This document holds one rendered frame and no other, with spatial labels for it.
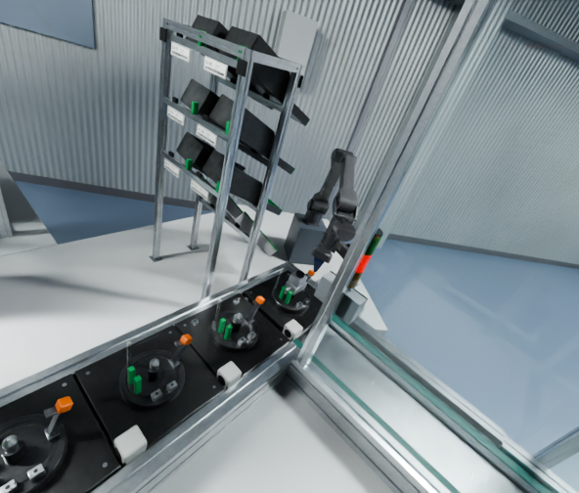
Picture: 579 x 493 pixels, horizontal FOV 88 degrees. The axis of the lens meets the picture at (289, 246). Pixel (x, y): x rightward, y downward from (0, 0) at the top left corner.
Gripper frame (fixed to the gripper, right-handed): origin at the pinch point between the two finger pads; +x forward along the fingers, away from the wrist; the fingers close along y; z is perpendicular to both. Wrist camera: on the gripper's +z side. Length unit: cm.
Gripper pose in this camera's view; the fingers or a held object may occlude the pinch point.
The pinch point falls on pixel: (319, 262)
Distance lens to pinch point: 104.4
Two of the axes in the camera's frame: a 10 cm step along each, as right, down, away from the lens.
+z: 8.8, 4.5, -1.5
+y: 2.5, -1.8, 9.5
